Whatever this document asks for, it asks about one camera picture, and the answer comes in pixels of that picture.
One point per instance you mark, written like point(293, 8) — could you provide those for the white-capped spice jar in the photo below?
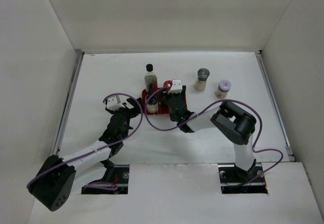
point(223, 88)

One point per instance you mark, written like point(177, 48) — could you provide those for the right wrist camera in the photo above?
point(176, 87)

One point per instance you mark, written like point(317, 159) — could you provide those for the tall dark sauce bottle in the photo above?
point(150, 80)

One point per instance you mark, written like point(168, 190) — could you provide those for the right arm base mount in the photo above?
point(236, 181)

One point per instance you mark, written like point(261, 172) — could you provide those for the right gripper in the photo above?
point(165, 94)

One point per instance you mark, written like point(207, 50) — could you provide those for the red lacquer tray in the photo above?
point(162, 100)

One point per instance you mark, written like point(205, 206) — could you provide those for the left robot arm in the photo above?
point(57, 177)

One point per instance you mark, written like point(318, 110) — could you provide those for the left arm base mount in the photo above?
point(114, 180)

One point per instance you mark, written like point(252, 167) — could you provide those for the black-capped white shaker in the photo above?
point(152, 104)

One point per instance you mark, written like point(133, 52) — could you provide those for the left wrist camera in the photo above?
point(113, 103)

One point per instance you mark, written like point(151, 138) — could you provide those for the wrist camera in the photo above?
point(113, 103)
point(176, 87)

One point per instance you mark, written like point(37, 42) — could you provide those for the grey-capped white shaker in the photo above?
point(201, 82)

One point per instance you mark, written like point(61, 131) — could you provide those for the red-capped spice jar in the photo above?
point(167, 84)

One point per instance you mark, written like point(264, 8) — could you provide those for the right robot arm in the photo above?
point(236, 124)

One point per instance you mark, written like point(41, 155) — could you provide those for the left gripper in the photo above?
point(133, 112)

